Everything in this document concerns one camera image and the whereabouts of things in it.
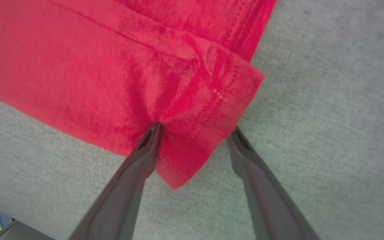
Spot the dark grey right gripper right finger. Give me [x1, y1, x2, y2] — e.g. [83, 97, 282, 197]
[227, 126, 321, 240]

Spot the grey fabric sofa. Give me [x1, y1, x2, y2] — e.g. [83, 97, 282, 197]
[0, 0, 384, 240]

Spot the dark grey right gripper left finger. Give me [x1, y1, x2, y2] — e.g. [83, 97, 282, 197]
[68, 122, 163, 240]

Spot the red jersey with white sleeves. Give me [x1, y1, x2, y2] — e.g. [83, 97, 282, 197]
[0, 0, 278, 191]

